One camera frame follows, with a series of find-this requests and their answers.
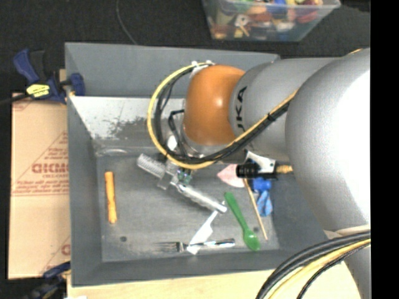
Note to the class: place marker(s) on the green plastic spoon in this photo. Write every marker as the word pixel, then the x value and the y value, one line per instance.
pixel 240 218

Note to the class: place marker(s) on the black cylinder on white bracket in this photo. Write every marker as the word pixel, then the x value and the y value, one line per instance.
pixel 249 169

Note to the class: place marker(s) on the pink flat piece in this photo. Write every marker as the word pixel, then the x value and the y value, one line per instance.
pixel 229 174

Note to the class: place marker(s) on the white plastic knife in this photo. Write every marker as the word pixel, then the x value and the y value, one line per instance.
pixel 202 232

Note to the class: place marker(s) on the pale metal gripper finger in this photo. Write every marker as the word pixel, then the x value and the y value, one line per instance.
pixel 164 183
pixel 170 167

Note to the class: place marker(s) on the brown cardboard board red print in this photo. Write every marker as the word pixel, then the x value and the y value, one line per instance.
pixel 37 216

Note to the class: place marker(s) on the thin wooden stick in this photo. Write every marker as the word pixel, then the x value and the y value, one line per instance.
pixel 257 213

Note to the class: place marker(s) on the blue plastic toy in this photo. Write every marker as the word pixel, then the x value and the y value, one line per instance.
pixel 264 202

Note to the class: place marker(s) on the orange stick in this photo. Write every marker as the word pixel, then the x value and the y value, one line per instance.
pixel 110 198

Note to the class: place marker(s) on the grey metal bin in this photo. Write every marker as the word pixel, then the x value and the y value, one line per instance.
pixel 93 198

